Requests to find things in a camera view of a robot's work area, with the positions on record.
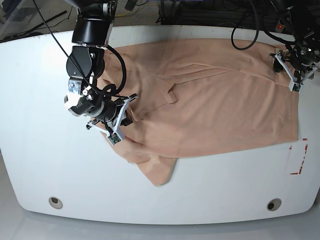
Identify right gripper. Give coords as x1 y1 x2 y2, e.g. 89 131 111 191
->
64 77 136 127

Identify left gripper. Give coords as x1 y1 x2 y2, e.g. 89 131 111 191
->
273 29 320 73

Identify peach T-shirt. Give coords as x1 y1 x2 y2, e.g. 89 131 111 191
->
112 38 299 186

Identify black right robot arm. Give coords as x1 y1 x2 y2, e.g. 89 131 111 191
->
64 0 132 130

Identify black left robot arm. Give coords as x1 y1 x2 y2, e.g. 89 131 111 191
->
271 0 320 72

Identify white power strip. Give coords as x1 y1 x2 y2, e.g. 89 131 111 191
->
275 19 286 33

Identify red tape rectangle marker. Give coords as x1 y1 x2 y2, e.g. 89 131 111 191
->
285 138 309 176

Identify left table grommet hole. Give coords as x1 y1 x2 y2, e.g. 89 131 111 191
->
48 197 63 210

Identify table grommet hole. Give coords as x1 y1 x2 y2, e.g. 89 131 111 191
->
48 197 63 210
266 198 282 212

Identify right table grommet hole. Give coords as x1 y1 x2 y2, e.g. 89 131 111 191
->
266 198 282 212

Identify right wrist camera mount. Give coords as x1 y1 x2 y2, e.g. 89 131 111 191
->
86 93 138 146

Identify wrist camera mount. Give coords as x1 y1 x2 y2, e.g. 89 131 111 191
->
86 93 138 146
269 49 320 94

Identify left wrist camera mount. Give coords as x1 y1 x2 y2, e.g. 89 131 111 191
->
269 49 320 94

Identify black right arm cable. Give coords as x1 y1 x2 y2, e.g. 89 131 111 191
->
99 44 127 97

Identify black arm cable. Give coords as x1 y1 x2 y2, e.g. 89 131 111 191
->
99 44 127 97
231 0 260 51

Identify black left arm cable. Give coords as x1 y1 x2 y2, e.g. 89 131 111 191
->
231 0 260 51

